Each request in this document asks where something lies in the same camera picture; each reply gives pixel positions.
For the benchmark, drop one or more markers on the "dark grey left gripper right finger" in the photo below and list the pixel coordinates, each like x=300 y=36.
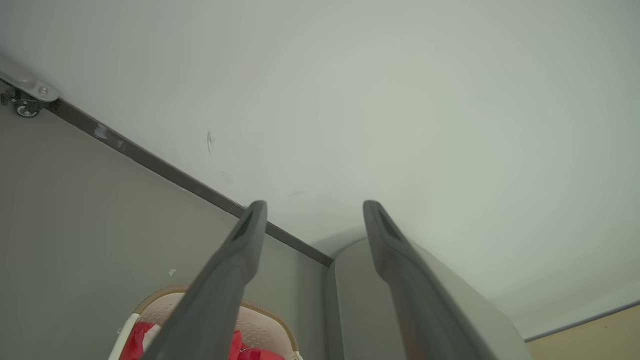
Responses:
x=420 y=310

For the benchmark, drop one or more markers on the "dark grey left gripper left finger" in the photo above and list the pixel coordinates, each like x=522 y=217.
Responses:
x=215 y=305

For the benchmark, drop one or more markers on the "red jersey with white print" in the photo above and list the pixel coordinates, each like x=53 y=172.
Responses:
x=137 y=340

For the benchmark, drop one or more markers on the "grey fabric sofa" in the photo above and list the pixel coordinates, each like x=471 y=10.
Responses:
x=360 y=305

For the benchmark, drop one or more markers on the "white perforated laundry basket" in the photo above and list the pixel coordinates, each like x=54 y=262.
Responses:
x=260 y=327

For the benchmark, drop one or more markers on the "dark grey baseboard strip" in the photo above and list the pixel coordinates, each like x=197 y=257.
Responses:
x=190 y=182

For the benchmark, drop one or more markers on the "black caster wheel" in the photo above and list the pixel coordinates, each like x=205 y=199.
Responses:
x=22 y=104

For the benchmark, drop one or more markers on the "grey metal base plate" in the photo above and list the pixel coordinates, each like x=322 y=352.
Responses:
x=22 y=80

